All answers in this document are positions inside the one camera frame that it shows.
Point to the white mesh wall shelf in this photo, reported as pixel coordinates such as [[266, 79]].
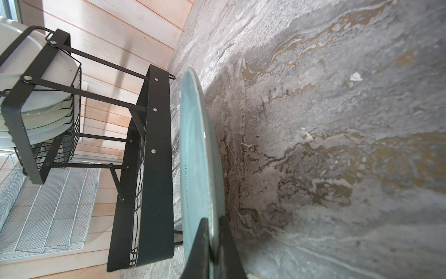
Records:
[[45, 219]]

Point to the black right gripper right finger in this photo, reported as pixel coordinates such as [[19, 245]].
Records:
[[230, 265]]

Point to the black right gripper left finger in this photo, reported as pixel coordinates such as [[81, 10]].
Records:
[[198, 264]]

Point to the black wire dish rack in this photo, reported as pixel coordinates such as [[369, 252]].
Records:
[[47, 67]]

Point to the cream plate with berry sprigs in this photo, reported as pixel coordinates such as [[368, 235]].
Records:
[[49, 127]]

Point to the large grey-green plate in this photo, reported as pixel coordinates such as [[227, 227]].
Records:
[[201, 177]]

